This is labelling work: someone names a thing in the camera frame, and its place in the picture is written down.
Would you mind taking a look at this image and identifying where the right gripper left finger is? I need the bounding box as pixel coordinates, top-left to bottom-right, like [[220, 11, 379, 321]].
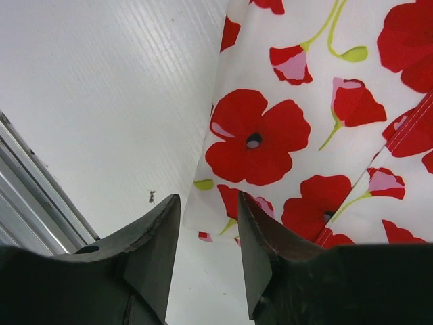
[[1, 194, 181, 324]]

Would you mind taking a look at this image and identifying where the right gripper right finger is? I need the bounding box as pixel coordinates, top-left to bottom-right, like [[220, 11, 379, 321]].
[[238, 192, 432, 324]]

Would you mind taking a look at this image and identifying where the red poppy floral skirt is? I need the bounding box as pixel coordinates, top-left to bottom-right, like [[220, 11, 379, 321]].
[[183, 0, 432, 248]]

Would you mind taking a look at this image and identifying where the aluminium mounting rail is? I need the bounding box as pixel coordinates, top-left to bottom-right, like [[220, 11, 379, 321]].
[[1, 114, 99, 255]]

